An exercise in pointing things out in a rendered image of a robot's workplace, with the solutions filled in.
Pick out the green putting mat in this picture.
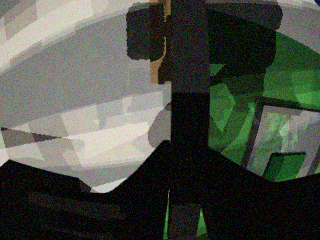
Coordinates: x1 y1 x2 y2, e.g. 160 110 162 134
207 8 320 165

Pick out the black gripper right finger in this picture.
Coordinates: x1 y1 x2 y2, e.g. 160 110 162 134
201 147 320 240

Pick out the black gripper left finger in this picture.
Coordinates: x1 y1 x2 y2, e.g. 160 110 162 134
27 140 171 240

